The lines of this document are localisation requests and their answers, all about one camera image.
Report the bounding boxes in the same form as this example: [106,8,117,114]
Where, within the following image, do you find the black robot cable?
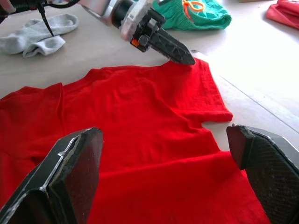
[14,0,81,37]

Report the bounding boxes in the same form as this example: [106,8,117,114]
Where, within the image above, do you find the red folded cloth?
[265,0,299,30]

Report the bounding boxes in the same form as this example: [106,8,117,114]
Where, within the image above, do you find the red t-shirt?
[0,57,273,224]

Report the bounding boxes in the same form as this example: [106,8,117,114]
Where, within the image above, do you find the green shorts with orange drawstring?
[151,0,232,31]

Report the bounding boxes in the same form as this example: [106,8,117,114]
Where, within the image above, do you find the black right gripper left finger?
[0,126,104,224]

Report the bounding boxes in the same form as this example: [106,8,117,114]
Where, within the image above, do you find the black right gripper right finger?
[226,124,299,224]

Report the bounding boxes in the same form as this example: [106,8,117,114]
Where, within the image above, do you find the grey sock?
[0,13,79,56]
[22,35,67,59]

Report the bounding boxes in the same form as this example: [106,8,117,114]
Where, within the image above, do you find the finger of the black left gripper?
[155,27,197,65]
[149,41,190,66]

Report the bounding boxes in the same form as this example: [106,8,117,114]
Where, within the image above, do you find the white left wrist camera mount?
[120,0,155,44]

